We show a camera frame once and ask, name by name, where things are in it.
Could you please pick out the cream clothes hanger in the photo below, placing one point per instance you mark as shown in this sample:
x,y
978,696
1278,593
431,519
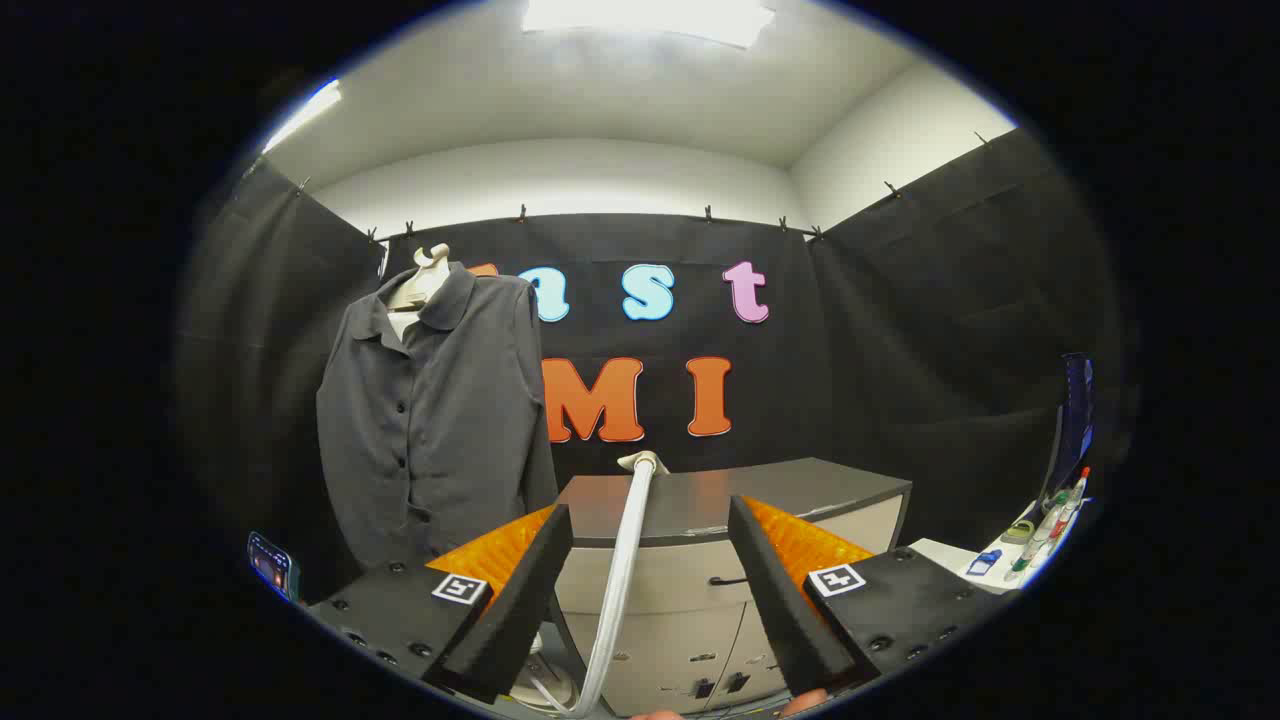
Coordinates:
x,y
420,285

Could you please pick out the small blue bottle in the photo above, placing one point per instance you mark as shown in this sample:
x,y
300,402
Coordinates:
x,y
985,562

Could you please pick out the red capped marker pen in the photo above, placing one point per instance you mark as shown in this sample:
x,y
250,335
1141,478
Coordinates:
x,y
1074,492

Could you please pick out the dark grey button shirt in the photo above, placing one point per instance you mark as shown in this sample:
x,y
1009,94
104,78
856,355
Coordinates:
x,y
450,430

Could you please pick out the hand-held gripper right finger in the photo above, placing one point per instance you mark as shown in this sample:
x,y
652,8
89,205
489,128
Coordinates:
x,y
785,610

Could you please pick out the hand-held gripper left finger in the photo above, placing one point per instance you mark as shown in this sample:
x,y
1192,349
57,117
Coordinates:
x,y
520,600

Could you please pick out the white garment steamer head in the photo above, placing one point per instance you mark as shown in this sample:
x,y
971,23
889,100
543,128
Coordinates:
x,y
622,560

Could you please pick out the row of black clips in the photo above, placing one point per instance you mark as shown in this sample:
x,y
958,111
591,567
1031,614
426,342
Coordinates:
x,y
521,213

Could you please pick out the narrow ceiling light strip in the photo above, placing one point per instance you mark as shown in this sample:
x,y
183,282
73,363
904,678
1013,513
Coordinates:
x,y
303,115

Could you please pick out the grey top beige cabinet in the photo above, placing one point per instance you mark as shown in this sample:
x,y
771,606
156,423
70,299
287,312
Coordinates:
x,y
690,505

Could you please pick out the white side table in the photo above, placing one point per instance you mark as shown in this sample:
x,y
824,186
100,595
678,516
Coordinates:
x,y
945,555

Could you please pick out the black backdrop cloth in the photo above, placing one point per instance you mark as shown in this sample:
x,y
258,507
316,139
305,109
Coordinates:
x,y
900,350

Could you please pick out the smartphone with lit screen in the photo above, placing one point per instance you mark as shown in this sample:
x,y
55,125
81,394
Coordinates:
x,y
270,565

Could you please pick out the green tape dispenser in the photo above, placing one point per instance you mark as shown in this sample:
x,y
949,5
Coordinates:
x,y
1018,531

